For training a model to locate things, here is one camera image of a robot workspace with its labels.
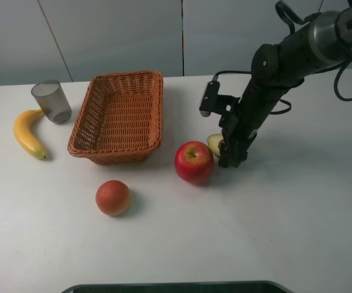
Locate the orange round fruit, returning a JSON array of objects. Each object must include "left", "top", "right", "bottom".
[{"left": 95, "top": 180, "right": 131, "bottom": 216}]

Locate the red apple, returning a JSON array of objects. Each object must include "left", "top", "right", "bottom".
[{"left": 174, "top": 141, "right": 214, "bottom": 185}]

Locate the brown wicker basket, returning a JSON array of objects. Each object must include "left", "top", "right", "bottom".
[{"left": 67, "top": 71, "right": 163, "bottom": 165}]

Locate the grey translucent cup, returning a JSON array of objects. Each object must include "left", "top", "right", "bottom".
[{"left": 31, "top": 80, "right": 72, "bottom": 125}]

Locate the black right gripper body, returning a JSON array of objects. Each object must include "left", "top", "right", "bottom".
[{"left": 219, "top": 100, "right": 257, "bottom": 150}]

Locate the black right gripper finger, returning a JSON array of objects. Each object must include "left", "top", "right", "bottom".
[
  {"left": 231, "top": 143, "right": 249, "bottom": 167},
  {"left": 218, "top": 142, "right": 231, "bottom": 168}
]

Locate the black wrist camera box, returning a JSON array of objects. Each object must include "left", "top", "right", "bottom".
[{"left": 199, "top": 80, "right": 220, "bottom": 117}]

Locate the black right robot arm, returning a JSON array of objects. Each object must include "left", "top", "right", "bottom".
[{"left": 218, "top": 1, "right": 352, "bottom": 168}]

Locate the halved avocado with pit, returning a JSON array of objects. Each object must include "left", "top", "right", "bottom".
[{"left": 207, "top": 134, "right": 224, "bottom": 158}]

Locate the yellow banana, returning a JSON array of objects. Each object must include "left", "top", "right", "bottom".
[{"left": 13, "top": 109, "right": 48, "bottom": 160}]

